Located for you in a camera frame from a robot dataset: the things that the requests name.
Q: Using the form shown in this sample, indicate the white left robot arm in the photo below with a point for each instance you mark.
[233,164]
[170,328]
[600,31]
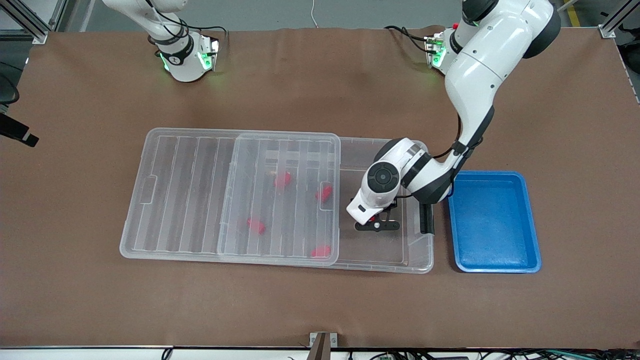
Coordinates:
[480,65]

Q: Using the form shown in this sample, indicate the clear plastic storage box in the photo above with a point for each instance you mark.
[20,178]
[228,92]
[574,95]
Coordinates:
[375,250]

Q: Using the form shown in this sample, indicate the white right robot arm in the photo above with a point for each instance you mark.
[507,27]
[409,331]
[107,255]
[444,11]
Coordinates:
[180,55]

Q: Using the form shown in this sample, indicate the brown table cover sheet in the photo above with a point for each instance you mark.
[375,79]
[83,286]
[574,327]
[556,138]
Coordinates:
[100,300]

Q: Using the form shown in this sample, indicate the blue plastic tray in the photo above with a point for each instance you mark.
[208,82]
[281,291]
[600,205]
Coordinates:
[492,235]

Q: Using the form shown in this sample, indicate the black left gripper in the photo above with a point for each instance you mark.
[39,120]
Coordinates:
[393,206]

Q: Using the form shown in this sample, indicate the aluminium frame profile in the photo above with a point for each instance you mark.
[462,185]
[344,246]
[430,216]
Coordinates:
[35,22]
[612,25]

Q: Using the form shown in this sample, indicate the metal bracket with post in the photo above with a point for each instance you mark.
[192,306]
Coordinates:
[322,345]

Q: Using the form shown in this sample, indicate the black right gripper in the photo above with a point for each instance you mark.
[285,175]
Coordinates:
[12,127]

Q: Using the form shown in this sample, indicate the clear ribbed plastic lid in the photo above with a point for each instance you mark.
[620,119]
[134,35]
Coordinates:
[175,200]

